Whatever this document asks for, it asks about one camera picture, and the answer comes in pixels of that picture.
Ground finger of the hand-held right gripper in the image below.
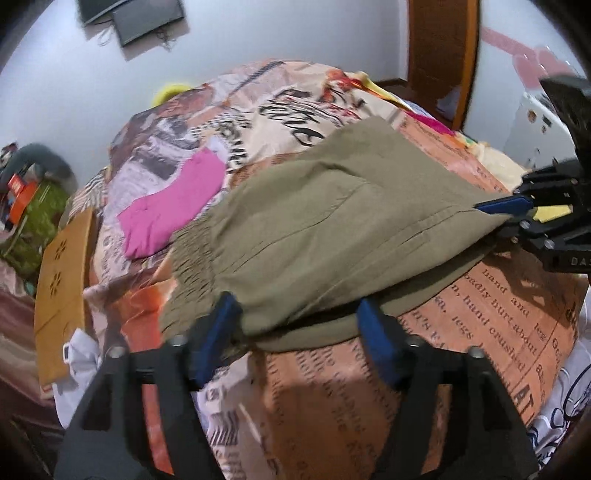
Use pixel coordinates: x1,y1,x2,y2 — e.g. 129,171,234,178
490,212,591,274
475,157,591,214

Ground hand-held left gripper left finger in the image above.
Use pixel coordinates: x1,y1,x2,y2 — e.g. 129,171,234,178
55,292,243,480

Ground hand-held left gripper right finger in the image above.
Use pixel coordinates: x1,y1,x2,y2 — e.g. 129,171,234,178
357,298,539,480

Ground olive green pants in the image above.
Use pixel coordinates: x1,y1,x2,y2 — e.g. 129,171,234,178
159,115,513,354

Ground pale yellow cloth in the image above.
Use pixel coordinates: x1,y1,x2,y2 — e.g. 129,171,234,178
475,143,571,222

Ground white box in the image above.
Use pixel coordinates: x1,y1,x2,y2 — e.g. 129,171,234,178
503,92,578,174

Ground printed blanket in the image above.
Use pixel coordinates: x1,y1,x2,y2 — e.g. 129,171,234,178
83,59,587,480

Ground magenta cloth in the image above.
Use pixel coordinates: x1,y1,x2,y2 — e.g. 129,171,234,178
411,113,476,148

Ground pink cloth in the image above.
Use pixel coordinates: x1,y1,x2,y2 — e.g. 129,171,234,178
117,150,227,259

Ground wooden door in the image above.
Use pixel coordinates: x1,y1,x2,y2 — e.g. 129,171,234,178
406,0,481,131

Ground white printed cloth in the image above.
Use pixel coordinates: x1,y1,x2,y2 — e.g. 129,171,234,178
526,300,591,462

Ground wooden lap desk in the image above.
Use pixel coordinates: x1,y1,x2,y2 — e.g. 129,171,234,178
34,208,95,386

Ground green patterned storage box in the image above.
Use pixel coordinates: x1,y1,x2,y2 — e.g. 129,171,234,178
0,182,70,278

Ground orange box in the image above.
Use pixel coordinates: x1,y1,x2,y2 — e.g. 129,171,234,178
8,174,38,221

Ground grey plush toy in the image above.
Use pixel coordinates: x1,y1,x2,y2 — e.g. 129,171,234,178
9,143,77,195

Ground yellow foam tube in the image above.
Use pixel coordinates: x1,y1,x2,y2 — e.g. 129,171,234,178
151,82,195,107

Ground pink wall sticker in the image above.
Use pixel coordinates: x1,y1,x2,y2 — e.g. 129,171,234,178
480,25,578,77

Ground small black wall monitor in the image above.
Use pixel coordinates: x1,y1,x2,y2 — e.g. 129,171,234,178
112,0,186,48

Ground black wall television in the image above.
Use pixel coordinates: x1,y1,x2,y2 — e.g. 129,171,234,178
76,0,139,27

